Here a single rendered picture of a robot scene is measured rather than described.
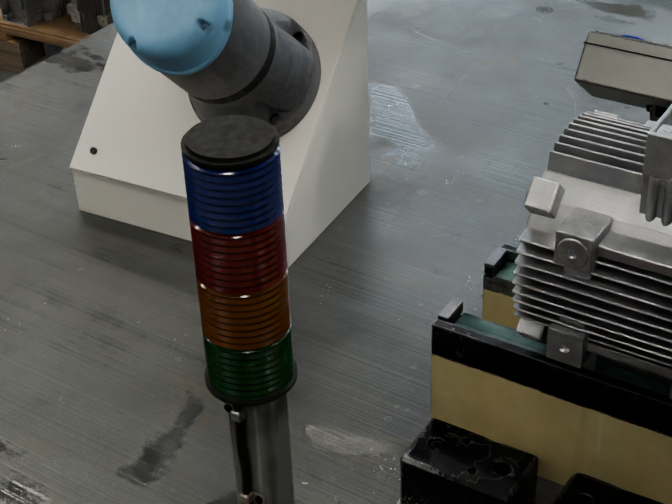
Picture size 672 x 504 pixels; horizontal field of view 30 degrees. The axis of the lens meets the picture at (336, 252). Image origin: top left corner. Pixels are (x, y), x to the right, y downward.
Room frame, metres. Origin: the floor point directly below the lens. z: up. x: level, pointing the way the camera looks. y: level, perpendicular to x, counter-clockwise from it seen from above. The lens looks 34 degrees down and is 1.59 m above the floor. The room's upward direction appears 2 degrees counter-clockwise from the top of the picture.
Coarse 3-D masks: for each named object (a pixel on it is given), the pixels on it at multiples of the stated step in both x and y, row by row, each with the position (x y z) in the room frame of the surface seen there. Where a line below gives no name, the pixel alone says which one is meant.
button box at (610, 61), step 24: (600, 48) 1.07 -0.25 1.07; (624, 48) 1.06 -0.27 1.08; (648, 48) 1.05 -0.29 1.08; (576, 72) 1.06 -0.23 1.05; (600, 72) 1.05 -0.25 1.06; (624, 72) 1.05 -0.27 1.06; (648, 72) 1.04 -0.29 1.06; (600, 96) 1.09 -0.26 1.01; (624, 96) 1.05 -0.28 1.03; (648, 96) 1.02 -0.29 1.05
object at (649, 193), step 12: (660, 120) 0.80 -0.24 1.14; (648, 132) 0.78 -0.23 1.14; (660, 132) 0.78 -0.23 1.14; (648, 144) 0.78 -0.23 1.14; (660, 144) 0.77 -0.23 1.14; (648, 156) 0.78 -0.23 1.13; (660, 156) 0.77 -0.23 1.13; (648, 168) 0.78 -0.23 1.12; (660, 168) 0.77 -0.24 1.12; (648, 180) 0.78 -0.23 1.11; (660, 180) 0.77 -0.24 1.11; (648, 192) 0.77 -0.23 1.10; (660, 192) 0.77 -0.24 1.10; (648, 204) 0.77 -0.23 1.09; (660, 204) 0.77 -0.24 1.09; (648, 216) 0.77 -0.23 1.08; (660, 216) 0.77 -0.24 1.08
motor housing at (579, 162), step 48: (576, 144) 0.84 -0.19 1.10; (624, 144) 0.83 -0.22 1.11; (576, 192) 0.81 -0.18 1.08; (624, 192) 0.80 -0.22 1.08; (528, 240) 0.79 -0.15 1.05; (624, 240) 0.76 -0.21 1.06; (528, 288) 0.78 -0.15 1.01; (576, 288) 0.76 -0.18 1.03; (624, 288) 0.75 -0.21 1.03; (624, 336) 0.74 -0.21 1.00
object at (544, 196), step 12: (540, 180) 0.81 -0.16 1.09; (528, 192) 0.81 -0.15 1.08; (540, 192) 0.80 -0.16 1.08; (552, 192) 0.80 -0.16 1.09; (564, 192) 0.81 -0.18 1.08; (528, 204) 0.80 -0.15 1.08; (540, 204) 0.80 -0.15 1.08; (552, 204) 0.79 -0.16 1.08; (552, 216) 0.80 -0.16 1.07; (528, 324) 0.80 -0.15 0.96; (540, 324) 0.80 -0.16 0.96; (528, 336) 0.79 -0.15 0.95; (540, 336) 0.79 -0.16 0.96
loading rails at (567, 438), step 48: (432, 336) 0.85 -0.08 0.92; (480, 336) 0.83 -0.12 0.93; (432, 384) 0.85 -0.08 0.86; (480, 384) 0.82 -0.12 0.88; (528, 384) 0.80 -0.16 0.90; (576, 384) 0.78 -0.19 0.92; (624, 384) 0.76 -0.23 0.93; (480, 432) 0.82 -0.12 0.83; (528, 432) 0.80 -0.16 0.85; (576, 432) 0.77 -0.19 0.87; (624, 432) 0.75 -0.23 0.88; (624, 480) 0.75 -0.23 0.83
